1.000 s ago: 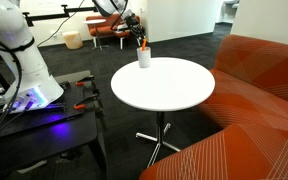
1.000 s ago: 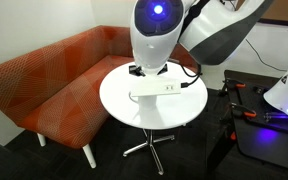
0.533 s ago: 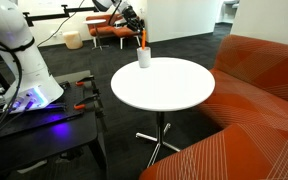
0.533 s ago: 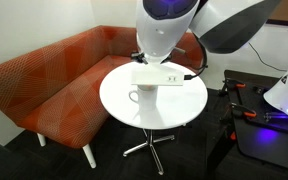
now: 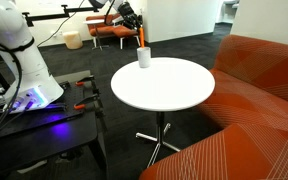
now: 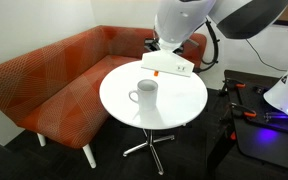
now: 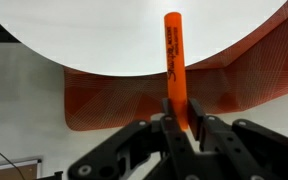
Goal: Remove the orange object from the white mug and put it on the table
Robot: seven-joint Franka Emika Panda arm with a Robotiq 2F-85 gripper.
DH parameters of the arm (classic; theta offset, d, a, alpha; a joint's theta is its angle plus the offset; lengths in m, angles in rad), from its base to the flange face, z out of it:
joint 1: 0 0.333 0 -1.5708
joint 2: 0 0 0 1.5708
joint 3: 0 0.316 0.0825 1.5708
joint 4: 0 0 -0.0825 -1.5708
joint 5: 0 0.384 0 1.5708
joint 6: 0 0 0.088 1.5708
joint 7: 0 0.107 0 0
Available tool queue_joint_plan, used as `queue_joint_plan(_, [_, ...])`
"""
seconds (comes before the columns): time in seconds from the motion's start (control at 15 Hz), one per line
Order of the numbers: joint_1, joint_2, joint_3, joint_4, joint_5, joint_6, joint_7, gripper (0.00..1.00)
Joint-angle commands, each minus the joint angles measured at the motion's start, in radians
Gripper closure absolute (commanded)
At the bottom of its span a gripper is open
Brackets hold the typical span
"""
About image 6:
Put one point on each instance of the black mounting plate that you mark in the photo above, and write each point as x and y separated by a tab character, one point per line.
250	81

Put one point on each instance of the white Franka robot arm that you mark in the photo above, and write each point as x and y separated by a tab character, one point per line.
180	20

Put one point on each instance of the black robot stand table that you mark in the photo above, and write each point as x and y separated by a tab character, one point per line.
267	150

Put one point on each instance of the chrome table pedestal base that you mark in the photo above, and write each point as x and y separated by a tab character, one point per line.
149	144

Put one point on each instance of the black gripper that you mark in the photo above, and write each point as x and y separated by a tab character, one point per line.
152	45

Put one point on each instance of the white ceramic mug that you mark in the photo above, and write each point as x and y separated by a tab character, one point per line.
147	98

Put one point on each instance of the orange patterned corner sofa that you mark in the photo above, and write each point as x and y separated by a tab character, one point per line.
60	86

